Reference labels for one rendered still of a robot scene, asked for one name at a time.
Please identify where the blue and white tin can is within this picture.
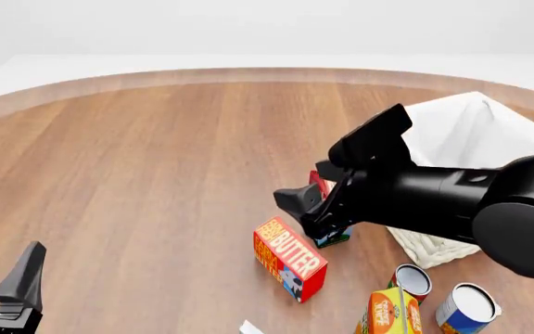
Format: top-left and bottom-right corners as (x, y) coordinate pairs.
(435, 281), (504, 334)

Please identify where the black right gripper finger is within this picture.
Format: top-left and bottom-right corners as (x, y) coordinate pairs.
(314, 159), (347, 182)
(273, 183), (325, 226)

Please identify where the red label tin can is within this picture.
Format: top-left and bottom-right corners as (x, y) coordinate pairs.
(390, 263), (433, 307)

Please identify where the white box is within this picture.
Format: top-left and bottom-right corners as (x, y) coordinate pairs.
(238, 319), (264, 334)

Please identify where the red and green printed carton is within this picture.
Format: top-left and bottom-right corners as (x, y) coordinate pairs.
(308, 170), (356, 250)

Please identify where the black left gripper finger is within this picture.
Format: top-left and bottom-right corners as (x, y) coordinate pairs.
(0, 240), (47, 315)

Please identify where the red and yellow butter box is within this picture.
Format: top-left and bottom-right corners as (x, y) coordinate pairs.
(252, 215), (329, 304)

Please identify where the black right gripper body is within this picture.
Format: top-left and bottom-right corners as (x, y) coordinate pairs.
(301, 165), (368, 242)

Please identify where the white wicker basket with liner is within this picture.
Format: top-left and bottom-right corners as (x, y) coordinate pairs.
(385, 90), (534, 271)

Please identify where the orange juice carton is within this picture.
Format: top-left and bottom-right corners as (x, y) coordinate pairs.
(353, 285), (424, 334)

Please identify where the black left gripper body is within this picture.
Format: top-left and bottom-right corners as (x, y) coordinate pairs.
(0, 302), (45, 334)

